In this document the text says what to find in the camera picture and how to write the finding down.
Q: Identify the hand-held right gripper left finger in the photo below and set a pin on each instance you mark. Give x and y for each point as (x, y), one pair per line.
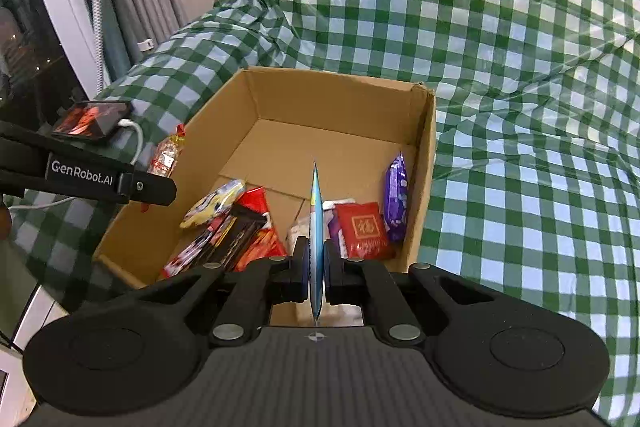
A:
(301, 269)

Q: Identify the dark brown chocolate packet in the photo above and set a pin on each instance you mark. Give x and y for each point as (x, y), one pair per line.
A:
(235, 237)

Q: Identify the light blue snack packet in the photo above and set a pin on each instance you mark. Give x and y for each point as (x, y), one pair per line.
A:
(316, 227)

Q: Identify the white window frame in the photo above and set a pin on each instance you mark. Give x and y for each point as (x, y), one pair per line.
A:
(60, 7)

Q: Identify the purple snack packet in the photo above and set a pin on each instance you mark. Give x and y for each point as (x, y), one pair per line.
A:
(397, 197)

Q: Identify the clear wrapped red candy packet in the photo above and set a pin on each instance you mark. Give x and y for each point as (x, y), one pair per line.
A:
(167, 154)

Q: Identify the green checkered cloth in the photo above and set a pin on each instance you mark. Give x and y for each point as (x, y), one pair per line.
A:
(500, 57)

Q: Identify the red square packet gold print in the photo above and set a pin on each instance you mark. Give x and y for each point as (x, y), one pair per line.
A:
(364, 229)

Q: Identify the red and white snack packet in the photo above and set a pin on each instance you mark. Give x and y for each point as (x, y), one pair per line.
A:
(190, 254)

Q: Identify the black smartphone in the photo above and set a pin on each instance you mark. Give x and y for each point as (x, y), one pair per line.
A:
(92, 120)

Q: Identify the cardboard box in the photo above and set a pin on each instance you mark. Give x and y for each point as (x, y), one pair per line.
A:
(320, 107)

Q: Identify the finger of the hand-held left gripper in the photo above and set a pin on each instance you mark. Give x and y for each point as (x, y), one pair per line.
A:
(152, 188)

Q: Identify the yellow snack packet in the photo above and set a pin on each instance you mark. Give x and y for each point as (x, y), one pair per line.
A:
(215, 202)

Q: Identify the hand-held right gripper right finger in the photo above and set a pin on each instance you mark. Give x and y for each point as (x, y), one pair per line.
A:
(331, 272)

